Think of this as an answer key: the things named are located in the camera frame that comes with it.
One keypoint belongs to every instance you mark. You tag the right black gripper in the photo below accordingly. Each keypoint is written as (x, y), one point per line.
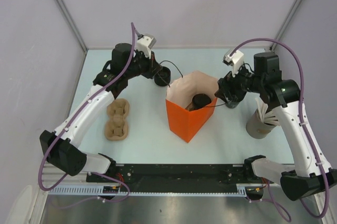
(225, 84)

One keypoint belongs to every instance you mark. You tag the white slotted cable duct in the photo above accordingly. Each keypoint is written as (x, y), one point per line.
(109, 190)

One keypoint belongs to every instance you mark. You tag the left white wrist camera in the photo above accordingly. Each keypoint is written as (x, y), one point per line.
(145, 44)

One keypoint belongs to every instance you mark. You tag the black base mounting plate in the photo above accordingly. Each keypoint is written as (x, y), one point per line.
(183, 175)

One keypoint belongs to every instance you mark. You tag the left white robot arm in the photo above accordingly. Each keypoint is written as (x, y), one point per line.
(61, 146)

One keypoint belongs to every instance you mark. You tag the stack of black cups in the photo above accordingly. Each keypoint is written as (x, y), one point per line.
(233, 103)

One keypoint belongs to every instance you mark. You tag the grey straw holder cup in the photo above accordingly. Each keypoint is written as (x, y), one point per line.
(256, 128)

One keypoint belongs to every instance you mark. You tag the orange paper bag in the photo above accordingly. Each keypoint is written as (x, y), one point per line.
(185, 124)

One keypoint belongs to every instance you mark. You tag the stack of black lids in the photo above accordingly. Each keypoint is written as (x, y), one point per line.
(163, 77)

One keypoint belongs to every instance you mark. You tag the black coffee cup lid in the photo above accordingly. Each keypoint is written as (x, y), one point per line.
(200, 100)

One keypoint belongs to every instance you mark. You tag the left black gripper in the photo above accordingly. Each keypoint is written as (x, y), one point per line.
(152, 65)

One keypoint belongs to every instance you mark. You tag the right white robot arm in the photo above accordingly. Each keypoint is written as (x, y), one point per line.
(311, 172)

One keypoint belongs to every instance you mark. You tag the brown cup carrier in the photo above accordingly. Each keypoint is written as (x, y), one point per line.
(190, 107)
(116, 128)

